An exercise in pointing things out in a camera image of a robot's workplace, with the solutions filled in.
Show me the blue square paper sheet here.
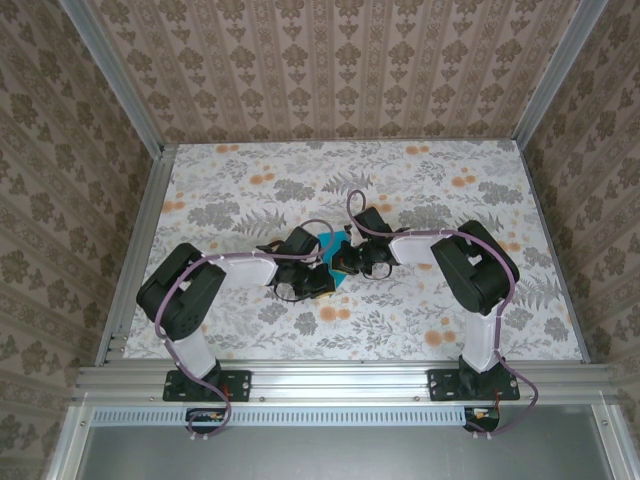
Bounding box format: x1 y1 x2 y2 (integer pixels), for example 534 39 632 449
318 230 352 289

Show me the floral patterned table cover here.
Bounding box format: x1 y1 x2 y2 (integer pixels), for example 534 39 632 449
122 141 585 362

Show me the grey metal panel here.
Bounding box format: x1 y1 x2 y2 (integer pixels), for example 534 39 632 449
74 423 609 480

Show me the small black connector board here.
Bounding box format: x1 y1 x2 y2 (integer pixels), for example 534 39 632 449
463 406 502 434
185 407 231 435

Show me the aluminium frame beam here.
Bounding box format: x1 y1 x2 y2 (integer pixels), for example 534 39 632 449
72 363 619 405

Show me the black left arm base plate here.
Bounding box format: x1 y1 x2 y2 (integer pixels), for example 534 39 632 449
164 368 253 403

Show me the slotted white cable duct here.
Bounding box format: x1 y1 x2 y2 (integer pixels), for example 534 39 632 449
92 405 464 427

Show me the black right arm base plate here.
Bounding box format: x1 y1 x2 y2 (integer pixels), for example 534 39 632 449
428 368 521 403

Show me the aluminium frame side rail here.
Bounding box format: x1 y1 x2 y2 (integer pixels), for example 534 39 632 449
97 143 176 366

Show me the aluminium frame post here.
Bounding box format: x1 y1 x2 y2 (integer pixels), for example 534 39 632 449
62 0 166 154
514 0 599 146

